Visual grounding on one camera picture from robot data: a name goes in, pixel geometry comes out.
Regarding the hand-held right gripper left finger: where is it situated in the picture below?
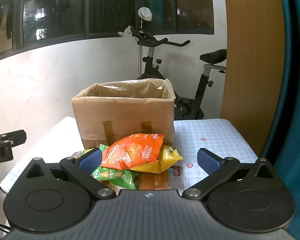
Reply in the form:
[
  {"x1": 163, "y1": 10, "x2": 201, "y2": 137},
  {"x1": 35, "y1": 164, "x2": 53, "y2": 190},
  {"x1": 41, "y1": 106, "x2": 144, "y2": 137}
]
[{"x1": 26, "y1": 147, "x2": 117, "y2": 201}]

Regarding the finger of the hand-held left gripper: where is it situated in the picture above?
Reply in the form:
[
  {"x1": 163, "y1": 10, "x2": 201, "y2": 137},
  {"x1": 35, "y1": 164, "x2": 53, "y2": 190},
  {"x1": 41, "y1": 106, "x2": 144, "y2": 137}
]
[{"x1": 0, "y1": 129, "x2": 27, "y2": 147}]

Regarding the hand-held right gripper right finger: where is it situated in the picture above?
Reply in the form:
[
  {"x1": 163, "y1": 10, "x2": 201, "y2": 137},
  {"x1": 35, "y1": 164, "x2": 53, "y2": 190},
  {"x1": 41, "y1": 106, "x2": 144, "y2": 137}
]
[{"x1": 181, "y1": 147, "x2": 276, "y2": 201}]

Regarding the dark green snack packet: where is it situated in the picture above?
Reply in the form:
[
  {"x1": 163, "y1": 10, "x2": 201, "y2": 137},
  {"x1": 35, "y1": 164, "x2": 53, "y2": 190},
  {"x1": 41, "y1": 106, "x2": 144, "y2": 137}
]
[{"x1": 71, "y1": 149, "x2": 94, "y2": 158}]

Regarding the green snack bag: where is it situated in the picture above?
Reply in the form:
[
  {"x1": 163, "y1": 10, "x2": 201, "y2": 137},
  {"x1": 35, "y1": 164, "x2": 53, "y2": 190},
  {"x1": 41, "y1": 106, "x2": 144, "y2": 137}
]
[{"x1": 91, "y1": 144, "x2": 136, "y2": 190}]

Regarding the orange snack stick packet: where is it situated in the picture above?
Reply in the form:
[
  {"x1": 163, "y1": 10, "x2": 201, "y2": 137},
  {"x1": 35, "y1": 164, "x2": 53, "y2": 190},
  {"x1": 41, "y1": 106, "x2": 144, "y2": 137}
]
[{"x1": 103, "y1": 180, "x2": 120, "y2": 195}]

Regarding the yellow snack bag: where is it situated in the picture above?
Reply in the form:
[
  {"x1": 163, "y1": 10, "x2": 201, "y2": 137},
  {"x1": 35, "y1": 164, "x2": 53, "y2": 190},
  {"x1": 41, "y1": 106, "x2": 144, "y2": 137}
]
[{"x1": 130, "y1": 145, "x2": 183, "y2": 174}]

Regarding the orange snack bag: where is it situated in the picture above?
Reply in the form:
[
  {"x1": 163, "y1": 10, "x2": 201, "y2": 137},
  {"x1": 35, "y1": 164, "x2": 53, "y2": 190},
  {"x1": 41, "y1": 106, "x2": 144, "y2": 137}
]
[{"x1": 100, "y1": 132, "x2": 165, "y2": 171}]

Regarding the brown cardboard box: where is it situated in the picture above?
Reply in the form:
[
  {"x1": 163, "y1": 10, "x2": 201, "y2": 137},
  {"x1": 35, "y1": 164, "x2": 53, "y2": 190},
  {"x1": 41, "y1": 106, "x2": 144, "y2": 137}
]
[{"x1": 71, "y1": 78, "x2": 177, "y2": 149}]

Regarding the checkered tablecloth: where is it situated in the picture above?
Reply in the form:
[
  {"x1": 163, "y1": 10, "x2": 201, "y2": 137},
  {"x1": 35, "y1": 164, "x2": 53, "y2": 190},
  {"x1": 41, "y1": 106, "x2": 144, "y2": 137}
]
[{"x1": 0, "y1": 116, "x2": 259, "y2": 196}]

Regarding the black exercise bike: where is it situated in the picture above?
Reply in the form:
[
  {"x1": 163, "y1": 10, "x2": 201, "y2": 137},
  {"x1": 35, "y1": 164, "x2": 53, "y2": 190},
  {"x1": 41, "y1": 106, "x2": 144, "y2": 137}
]
[{"x1": 136, "y1": 31, "x2": 227, "y2": 120}]

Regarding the wooden door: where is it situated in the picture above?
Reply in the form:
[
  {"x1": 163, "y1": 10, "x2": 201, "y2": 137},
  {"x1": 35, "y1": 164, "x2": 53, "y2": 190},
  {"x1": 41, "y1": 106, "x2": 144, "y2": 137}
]
[{"x1": 220, "y1": 0, "x2": 286, "y2": 155}]

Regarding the metal pole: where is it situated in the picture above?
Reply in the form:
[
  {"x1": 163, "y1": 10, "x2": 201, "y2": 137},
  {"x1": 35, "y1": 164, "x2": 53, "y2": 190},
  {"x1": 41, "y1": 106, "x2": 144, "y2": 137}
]
[{"x1": 137, "y1": 17, "x2": 143, "y2": 80}]

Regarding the teal curtain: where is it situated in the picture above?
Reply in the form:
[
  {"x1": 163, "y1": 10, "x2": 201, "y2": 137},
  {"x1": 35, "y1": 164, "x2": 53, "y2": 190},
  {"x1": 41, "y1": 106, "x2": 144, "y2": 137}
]
[{"x1": 260, "y1": 0, "x2": 300, "y2": 167}]

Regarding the crumpled white tissue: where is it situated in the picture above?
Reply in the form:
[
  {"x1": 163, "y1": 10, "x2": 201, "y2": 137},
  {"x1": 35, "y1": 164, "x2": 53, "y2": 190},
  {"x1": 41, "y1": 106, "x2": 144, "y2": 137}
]
[{"x1": 118, "y1": 26, "x2": 134, "y2": 38}]

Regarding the dark framed window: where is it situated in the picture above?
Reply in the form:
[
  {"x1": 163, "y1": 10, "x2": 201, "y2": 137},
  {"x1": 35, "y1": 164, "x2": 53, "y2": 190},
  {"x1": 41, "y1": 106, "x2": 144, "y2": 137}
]
[{"x1": 0, "y1": 0, "x2": 215, "y2": 58}]

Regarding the white plastic bag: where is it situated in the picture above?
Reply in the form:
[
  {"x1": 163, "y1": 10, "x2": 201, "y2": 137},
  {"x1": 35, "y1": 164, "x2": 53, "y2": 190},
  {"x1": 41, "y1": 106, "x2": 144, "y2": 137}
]
[{"x1": 137, "y1": 7, "x2": 152, "y2": 21}]

